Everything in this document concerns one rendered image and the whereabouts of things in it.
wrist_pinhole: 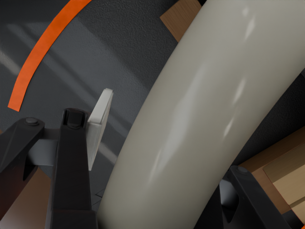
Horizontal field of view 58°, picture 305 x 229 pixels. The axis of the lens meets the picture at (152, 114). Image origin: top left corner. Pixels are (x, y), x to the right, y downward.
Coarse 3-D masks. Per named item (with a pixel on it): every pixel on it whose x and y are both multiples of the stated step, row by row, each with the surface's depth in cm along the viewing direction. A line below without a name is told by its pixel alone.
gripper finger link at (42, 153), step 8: (88, 112) 17; (48, 136) 13; (56, 136) 13; (40, 144) 13; (48, 144) 13; (56, 144) 13; (32, 152) 13; (40, 152) 13; (48, 152) 13; (32, 160) 13; (40, 160) 13; (48, 160) 13
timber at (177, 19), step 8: (184, 0) 82; (192, 0) 81; (176, 8) 82; (184, 8) 82; (192, 8) 82; (200, 8) 82; (160, 16) 83; (168, 16) 83; (176, 16) 83; (184, 16) 83; (192, 16) 83; (168, 24) 84; (176, 24) 84; (184, 24) 84; (176, 32) 85; (184, 32) 85
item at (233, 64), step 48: (240, 0) 6; (288, 0) 6; (192, 48) 6; (240, 48) 6; (288, 48) 6; (192, 96) 6; (240, 96) 6; (144, 144) 7; (192, 144) 6; (240, 144) 7; (144, 192) 7; (192, 192) 7
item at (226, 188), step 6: (222, 180) 14; (228, 180) 14; (222, 186) 14; (228, 186) 14; (222, 192) 14; (228, 192) 14; (234, 192) 14; (222, 198) 14; (228, 198) 14; (234, 198) 14; (222, 204) 14; (228, 204) 14; (234, 204) 14
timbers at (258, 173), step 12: (300, 132) 105; (276, 144) 108; (288, 144) 103; (300, 144) 100; (264, 156) 107; (276, 156) 102; (252, 168) 106; (264, 180) 105; (276, 192) 107; (276, 204) 109
